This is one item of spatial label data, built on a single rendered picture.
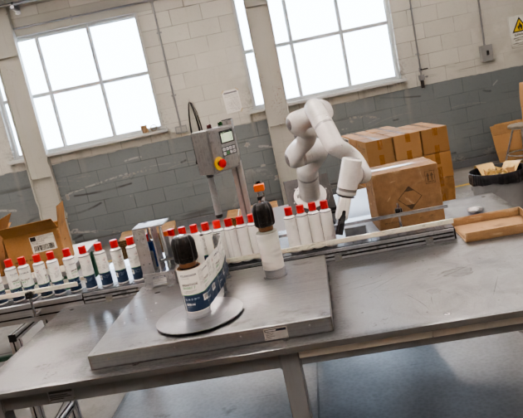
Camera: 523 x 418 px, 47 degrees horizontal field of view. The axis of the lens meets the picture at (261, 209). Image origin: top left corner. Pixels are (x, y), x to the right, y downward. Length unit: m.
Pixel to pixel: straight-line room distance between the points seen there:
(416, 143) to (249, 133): 2.73
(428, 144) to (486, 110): 2.73
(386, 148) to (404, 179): 3.21
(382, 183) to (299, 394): 1.17
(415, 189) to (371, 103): 5.50
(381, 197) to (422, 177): 0.20
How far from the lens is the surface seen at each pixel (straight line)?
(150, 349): 2.01
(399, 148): 6.04
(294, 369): 1.93
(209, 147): 2.58
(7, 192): 8.64
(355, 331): 1.89
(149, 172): 8.17
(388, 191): 2.79
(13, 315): 3.00
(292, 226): 2.59
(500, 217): 2.87
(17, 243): 4.05
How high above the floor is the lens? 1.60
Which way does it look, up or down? 11 degrees down
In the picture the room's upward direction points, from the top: 12 degrees counter-clockwise
